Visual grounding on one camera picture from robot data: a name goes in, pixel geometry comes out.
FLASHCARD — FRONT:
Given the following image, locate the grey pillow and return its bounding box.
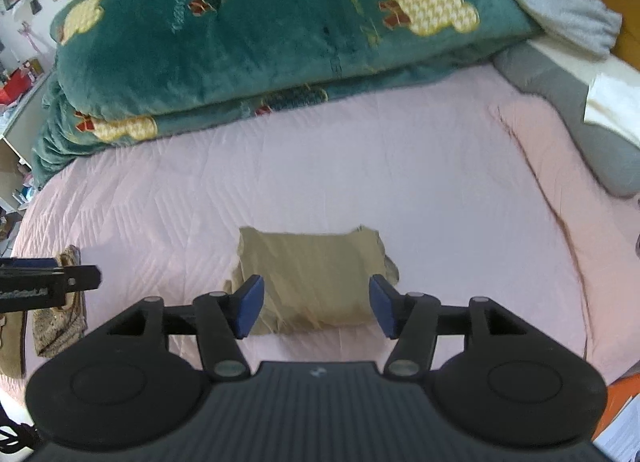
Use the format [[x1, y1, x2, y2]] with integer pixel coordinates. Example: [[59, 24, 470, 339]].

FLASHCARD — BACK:
[[492, 42, 639, 199]]

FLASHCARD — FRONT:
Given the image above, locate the grey fleece garment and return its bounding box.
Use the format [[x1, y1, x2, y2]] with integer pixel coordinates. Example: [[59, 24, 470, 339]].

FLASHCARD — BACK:
[[515, 0, 623, 60]]

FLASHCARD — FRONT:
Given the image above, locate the tan khaki t-shirt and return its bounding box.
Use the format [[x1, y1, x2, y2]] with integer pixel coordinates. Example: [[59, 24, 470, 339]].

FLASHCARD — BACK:
[[224, 227, 399, 335]]

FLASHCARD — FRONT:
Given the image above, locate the folded olive brown garment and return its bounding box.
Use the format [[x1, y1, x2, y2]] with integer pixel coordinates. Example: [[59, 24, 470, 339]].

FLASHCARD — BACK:
[[0, 312, 26, 378]]

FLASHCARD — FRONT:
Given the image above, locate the pink pillow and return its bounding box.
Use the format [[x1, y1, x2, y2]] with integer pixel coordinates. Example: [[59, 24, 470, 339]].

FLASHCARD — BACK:
[[490, 94, 639, 383]]

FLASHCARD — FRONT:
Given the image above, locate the folded speckled brown garment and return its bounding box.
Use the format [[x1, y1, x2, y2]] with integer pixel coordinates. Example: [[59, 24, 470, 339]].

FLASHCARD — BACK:
[[32, 245, 87, 358]]

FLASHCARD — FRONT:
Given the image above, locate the pink quilted bed sheet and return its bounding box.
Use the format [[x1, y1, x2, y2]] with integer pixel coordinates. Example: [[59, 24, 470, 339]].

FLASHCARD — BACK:
[[13, 65, 587, 354]]

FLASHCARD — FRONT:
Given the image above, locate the green plush bear blanket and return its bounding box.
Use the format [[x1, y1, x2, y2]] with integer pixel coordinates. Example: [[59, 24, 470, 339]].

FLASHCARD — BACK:
[[32, 0, 539, 187]]

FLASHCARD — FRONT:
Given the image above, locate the white side shelf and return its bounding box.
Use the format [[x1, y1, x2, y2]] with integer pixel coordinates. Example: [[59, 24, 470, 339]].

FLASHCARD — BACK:
[[1, 72, 51, 213]]

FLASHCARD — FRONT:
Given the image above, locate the red plastic basin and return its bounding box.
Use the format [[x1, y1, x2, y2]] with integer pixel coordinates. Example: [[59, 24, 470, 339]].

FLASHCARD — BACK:
[[0, 70, 32, 105]]

